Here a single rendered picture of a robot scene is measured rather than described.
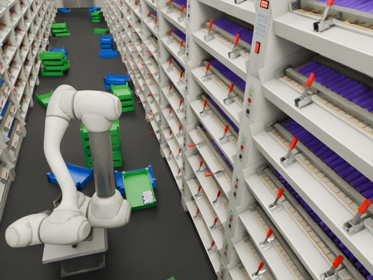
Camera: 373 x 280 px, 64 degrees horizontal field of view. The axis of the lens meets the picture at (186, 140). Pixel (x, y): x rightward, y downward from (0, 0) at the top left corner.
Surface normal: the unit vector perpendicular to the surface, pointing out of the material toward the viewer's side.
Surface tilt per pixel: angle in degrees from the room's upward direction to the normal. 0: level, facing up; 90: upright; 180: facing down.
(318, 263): 21
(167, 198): 0
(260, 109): 90
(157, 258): 0
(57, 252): 1
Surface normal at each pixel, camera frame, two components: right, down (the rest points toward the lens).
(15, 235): -0.12, -0.04
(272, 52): 0.30, 0.52
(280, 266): -0.32, -0.73
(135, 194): 0.12, -0.63
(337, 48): -0.90, 0.44
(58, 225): -0.17, -0.46
